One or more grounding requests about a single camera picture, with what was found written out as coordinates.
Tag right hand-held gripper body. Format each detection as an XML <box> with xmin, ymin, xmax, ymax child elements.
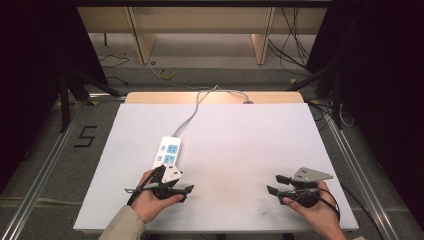
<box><xmin>279</xmin><ymin>166</ymin><xmax>334</xmax><ymax>209</ymax></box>

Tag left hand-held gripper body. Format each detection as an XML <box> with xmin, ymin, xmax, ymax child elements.
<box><xmin>124</xmin><ymin>164</ymin><xmax>188</xmax><ymax>202</ymax></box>

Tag white power strip blue sockets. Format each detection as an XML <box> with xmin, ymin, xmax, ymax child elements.
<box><xmin>151</xmin><ymin>135</ymin><xmax>183</xmax><ymax>175</ymax></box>

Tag person's left hand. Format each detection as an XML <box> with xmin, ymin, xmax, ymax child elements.
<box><xmin>131</xmin><ymin>169</ymin><xmax>185</xmax><ymax>225</ymax></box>

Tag person's right hand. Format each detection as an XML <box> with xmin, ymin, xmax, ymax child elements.
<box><xmin>282</xmin><ymin>179</ymin><xmax>349</xmax><ymax>240</ymax></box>

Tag white table cover board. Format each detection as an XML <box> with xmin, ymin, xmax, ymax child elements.
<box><xmin>72</xmin><ymin>102</ymin><xmax>360</xmax><ymax>234</ymax></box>

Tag black metal stand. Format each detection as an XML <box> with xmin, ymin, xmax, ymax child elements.
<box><xmin>57</xmin><ymin>65</ymin><xmax>122</xmax><ymax>134</ymax></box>
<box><xmin>287</xmin><ymin>59</ymin><xmax>346</xmax><ymax>131</ymax></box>

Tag wooden table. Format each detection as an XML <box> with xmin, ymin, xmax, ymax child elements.
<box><xmin>124</xmin><ymin>91</ymin><xmax>306</xmax><ymax>105</ymax></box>

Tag yellow tape roll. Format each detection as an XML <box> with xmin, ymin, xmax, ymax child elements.
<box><xmin>158</xmin><ymin>67</ymin><xmax>176</xmax><ymax>81</ymax></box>

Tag dark curtain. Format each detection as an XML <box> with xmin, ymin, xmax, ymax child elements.
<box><xmin>305</xmin><ymin>0</ymin><xmax>424</xmax><ymax>231</ymax></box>
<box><xmin>0</xmin><ymin>0</ymin><xmax>109</xmax><ymax>194</ymax></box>

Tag light wooden shelf unit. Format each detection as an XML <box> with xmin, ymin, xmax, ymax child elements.
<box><xmin>76</xmin><ymin>6</ymin><xmax>328</xmax><ymax>66</ymax></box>

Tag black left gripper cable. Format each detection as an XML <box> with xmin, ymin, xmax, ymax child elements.
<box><xmin>126</xmin><ymin>165</ymin><xmax>166</xmax><ymax>207</ymax></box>

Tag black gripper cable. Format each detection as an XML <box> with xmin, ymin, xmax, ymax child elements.
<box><xmin>126</xmin><ymin>165</ymin><xmax>166</xmax><ymax>207</ymax></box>
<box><xmin>289</xmin><ymin>187</ymin><xmax>385</xmax><ymax>240</ymax></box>

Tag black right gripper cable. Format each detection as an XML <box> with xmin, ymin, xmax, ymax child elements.
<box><xmin>289</xmin><ymin>187</ymin><xmax>385</xmax><ymax>240</ymax></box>

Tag aluminium floor rail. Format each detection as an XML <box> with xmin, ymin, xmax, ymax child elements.
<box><xmin>0</xmin><ymin>93</ymin><xmax>127</xmax><ymax>240</ymax></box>
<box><xmin>309</xmin><ymin>98</ymin><xmax>402</xmax><ymax>240</ymax></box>

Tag grey power strip cable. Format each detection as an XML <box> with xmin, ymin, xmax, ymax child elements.
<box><xmin>171</xmin><ymin>84</ymin><xmax>254</xmax><ymax>138</ymax></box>

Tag thin black floor cable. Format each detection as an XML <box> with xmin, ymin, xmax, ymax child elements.
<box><xmin>98</xmin><ymin>53</ymin><xmax>131</xmax><ymax>86</ymax></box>

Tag bundle of black floor cables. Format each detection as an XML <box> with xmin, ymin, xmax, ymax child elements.
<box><xmin>267</xmin><ymin>6</ymin><xmax>318</xmax><ymax>78</ymax></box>

